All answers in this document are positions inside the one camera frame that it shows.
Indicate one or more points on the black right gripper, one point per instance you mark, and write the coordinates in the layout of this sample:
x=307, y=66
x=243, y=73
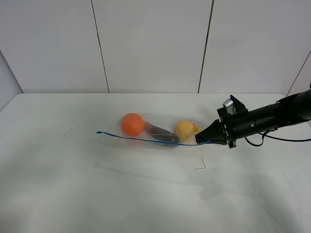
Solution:
x=228, y=129

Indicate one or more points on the clear zip bag blue seal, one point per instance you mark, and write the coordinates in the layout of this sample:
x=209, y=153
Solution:
x=118, y=151

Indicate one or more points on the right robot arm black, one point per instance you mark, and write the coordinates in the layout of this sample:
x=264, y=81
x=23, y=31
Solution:
x=288, y=111

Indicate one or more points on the yellow pear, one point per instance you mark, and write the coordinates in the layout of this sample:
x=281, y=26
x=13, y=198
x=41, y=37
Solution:
x=185, y=129

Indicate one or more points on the dark purple eggplant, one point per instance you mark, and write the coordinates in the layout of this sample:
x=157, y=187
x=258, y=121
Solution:
x=161, y=136

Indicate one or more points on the orange fruit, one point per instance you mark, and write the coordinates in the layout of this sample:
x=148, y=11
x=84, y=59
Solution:
x=132, y=124

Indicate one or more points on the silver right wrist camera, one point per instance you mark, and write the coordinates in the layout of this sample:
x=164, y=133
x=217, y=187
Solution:
x=229, y=106

